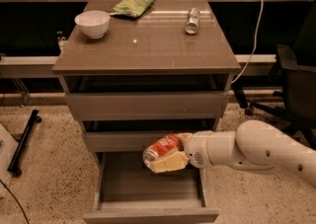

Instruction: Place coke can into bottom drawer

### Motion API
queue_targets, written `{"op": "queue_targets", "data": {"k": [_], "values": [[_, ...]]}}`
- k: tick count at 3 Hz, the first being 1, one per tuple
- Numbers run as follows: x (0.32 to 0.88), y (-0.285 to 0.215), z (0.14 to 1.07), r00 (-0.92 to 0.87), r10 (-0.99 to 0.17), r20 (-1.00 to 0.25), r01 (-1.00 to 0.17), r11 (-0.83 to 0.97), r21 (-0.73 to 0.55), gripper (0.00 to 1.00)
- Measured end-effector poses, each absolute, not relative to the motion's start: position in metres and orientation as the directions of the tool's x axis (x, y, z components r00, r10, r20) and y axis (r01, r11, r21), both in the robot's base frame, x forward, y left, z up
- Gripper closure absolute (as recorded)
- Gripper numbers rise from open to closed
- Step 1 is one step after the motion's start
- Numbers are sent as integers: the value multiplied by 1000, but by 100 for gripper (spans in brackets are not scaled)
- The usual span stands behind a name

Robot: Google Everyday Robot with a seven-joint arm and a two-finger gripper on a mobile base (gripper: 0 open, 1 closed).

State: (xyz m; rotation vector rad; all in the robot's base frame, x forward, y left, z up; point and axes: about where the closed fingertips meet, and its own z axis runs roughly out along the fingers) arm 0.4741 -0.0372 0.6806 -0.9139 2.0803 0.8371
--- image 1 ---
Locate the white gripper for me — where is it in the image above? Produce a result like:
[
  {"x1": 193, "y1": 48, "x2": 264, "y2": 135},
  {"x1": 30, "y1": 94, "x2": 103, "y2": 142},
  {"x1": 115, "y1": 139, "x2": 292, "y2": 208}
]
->
[{"x1": 150, "y1": 131, "x2": 212, "y2": 174}]

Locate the orange red soda can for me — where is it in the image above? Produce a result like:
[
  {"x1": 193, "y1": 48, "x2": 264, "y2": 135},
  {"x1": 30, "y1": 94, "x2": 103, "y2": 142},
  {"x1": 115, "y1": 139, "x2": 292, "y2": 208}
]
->
[{"x1": 142, "y1": 134, "x2": 182, "y2": 172}]

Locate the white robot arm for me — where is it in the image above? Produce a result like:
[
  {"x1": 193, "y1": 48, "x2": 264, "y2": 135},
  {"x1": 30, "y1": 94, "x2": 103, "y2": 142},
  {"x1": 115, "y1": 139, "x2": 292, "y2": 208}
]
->
[{"x1": 143, "y1": 120, "x2": 316, "y2": 186}]

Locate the open grey bottom drawer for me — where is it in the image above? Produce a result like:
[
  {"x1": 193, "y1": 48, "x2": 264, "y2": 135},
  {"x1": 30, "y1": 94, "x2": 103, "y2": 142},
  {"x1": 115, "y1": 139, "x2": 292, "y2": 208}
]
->
[{"x1": 83, "y1": 152, "x2": 219, "y2": 224}]

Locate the grey middle drawer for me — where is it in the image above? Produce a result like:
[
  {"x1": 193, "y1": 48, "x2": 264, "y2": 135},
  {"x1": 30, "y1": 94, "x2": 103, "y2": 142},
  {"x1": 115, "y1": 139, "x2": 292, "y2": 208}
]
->
[{"x1": 83, "y1": 131, "x2": 169, "y2": 152}]

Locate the grey drawer cabinet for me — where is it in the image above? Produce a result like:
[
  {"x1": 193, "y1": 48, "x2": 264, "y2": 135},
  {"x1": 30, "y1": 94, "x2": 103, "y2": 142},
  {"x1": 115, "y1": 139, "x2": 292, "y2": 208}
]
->
[{"x1": 51, "y1": 0, "x2": 241, "y2": 224}]

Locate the grey top drawer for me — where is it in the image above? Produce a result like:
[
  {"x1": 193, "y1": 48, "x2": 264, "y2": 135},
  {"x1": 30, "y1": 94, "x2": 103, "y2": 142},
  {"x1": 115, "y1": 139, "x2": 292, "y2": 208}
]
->
[{"x1": 65, "y1": 92, "x2": 229, "y2": 121}]

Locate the silver can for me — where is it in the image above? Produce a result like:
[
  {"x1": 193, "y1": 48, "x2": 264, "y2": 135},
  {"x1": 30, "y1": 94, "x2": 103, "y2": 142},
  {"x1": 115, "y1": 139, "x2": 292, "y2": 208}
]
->
[{"x1": 185, "y1": 8, "x2": 200, "y2": 35}]

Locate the black office chair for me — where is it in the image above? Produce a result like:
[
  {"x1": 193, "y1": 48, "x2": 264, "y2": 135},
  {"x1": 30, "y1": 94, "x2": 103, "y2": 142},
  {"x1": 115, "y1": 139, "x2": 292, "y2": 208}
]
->
[{"x1": 245, "y1": 2, "x2": 316, "y2": 149}]

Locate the black wheeled stand leg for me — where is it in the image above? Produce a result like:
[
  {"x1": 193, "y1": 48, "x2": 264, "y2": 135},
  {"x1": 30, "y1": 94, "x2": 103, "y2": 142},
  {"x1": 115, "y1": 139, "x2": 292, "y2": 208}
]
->
[{"x1": 7, "y1": 110, "x2": 41, "y2": 177}]

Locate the green chip bag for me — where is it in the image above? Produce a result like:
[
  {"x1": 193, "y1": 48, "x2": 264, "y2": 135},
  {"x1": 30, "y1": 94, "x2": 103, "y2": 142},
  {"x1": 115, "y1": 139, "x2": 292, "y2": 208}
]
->
[{"x1": 110, "y1": 0, "x2": 156, "y2": 19}]

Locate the white bowl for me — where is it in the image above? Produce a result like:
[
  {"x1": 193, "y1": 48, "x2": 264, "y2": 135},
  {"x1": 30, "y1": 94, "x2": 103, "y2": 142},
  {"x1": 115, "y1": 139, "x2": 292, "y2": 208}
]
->
[{"x1": 75, "y1": 10, "x2": 111, "y2": 38}]

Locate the white board on floor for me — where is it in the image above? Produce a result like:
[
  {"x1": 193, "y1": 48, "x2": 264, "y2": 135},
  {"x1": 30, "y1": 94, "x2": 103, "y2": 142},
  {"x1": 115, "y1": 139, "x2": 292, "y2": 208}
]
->
[{"x1": 0, "y1": 123, "x2": 18, "y2": 186}]

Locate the white cable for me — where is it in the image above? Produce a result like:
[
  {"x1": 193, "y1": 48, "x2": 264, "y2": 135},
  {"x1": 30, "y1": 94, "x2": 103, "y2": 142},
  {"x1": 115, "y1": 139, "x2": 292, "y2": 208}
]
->
[{"x1": 230, "y1": 0, "x2": 265, "y2": 85}]

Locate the black floor cable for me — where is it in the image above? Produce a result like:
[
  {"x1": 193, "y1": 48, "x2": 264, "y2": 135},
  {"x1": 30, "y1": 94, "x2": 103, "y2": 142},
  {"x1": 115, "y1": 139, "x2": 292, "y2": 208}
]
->
[{"x1": 0, "y1": 179, "x2": 31, "y2": 224}]

